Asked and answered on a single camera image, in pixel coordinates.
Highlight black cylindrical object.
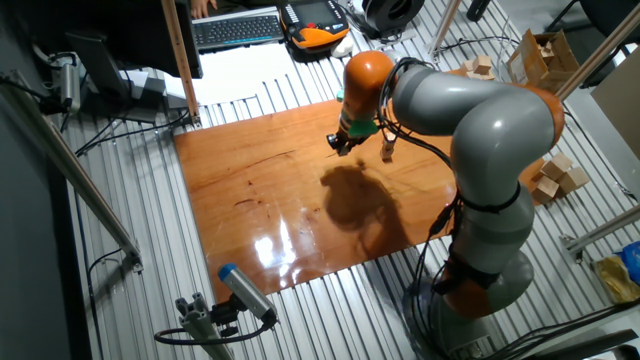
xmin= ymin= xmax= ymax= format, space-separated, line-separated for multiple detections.
xmin=465 ymin=0 xmax=494 ymax=24

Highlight silver cylindrical camera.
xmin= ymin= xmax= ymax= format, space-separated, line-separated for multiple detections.
xmin=58 ymin=62 xmax=83 ymax=115

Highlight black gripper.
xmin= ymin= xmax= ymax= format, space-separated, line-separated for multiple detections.
xmin=327 ymin=130 xmax=370 ymax=155

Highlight blue plastic bag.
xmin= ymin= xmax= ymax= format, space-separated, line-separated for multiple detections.
xmin=615 ymin=240 xmax=640 ymax=286

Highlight aluminium frame post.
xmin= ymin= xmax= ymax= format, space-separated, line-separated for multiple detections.
xmin=428 ymin=0 xmax=462 ymax=59
xmin=554 ymin=2 xmax=640 ymax=101

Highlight white rounded object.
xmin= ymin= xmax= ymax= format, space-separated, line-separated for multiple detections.
xmin=330 ymin=35 xmax=355 ymax=59

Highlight yellow plastic bag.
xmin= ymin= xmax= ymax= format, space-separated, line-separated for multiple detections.
xmin=592 ymin=254 xmax=640 ymax=305

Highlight white paper sheets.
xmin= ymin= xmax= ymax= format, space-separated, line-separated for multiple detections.
xmin=164 ymin=42 xmax=301 ymax=106

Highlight green camera mount bracket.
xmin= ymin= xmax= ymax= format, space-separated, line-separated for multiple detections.
xmin=335 ymin=88 xmax=380 ymax=139

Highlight glossy wooden board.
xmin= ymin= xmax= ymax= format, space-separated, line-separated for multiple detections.
xmin=173 ymin=69 xmax=547 ymax=303

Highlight brown cardboard box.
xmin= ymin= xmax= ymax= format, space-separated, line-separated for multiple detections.
xmin=506 ymin=28 xmax=581 ymax=95

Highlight dark computer monitor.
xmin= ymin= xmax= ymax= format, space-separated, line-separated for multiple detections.
xmin=14 ymin=0 xmax=204 ymax=80

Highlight large wooden cube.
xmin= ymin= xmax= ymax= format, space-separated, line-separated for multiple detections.
xmin=530 ymin=175 xmax=561 ymax=205
xmin=539 ymin=152 xmax=575 ymax=182
xmin=555 ymin=166 xmax=591 ymax=197

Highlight black flat bar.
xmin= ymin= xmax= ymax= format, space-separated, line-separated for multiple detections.
xmin=519 ymin=327 xmax=640 ymax=360

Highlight black round spool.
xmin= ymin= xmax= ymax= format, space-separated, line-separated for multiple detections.
xmin=360 ymin=0 xmax=426 ymax=35

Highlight silver camera with blue cap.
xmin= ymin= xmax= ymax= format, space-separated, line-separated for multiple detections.
xmin=217 ymin=262 xmax=279 ymax=326

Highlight black monitor stand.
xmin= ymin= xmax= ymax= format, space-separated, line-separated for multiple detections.
xmin=64 ymin=30 xmax=131 ymax=104

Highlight person hand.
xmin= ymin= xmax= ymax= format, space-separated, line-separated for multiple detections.
xmin=189 ymin=0 xmax=219 ymax=20

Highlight brown frame post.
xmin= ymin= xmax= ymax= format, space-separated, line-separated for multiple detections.
xmin=160 ymin=0 xmax=203 ymax=129

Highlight black camera cable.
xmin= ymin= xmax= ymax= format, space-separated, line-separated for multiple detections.
xmin=153 ymin=319 xmax=274 ymax=347

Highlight aluminium frame beam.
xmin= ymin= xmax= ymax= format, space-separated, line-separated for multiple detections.
xmin=558 ymin=202 xmax=640 ymax=264

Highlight orange black teach pendant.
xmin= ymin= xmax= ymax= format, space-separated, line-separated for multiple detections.
xmin=279 ymin=0 xmax=351 ymax=51

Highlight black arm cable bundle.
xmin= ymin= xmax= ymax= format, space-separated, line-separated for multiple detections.
xmin=377 ymin=57 xmax=464 ymax=360

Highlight black desk cables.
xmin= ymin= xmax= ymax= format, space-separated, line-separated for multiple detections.
xmin=74 ymin=107 xmax=191 ymax=159

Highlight long aluminium beam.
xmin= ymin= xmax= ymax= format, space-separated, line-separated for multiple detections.
xmin=0 ymin=69 xmax=145 ymax=274

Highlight grey metal plate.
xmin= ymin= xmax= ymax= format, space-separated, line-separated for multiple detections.
xmin=349 ymin=19 xmax=419 ymax=51

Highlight black floor cables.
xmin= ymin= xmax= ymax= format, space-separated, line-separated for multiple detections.
xmin=479 ymin=299 xmax=640 ymax=360

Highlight black camera clamp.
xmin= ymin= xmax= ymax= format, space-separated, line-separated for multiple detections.
xmin=209 ymin=294 xmax=241 ymax=339

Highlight grey flat box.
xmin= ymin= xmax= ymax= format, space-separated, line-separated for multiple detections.
xmin=119 ymin=69 xmax=189 ymax=124

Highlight dark computer keyboard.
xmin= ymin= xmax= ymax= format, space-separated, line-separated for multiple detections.
xmin=192 ymin=13 xmax=285 ymax=51

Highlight short aluminium profile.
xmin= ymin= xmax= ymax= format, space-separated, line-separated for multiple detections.
xmin=174 ymin=292 xmax=234 ymax=360

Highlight brown flat panel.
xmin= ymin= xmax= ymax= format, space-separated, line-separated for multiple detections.
xmin=589 ymin=59 xmax=640 ymax=161

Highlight dark office chair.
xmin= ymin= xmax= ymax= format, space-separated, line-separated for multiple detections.
xmin=544 ymin=0 xmax=640 ymax=56

